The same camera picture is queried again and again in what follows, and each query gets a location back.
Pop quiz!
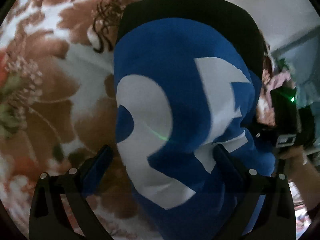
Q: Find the blue and black sweatshirt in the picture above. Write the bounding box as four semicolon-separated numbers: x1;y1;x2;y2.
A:
114;0;275;239

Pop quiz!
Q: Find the person right hand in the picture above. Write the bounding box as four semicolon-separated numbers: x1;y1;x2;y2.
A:
277;146;319;211

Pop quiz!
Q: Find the floral brown bed blanket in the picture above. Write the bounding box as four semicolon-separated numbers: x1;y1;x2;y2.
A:
1;0;163;239

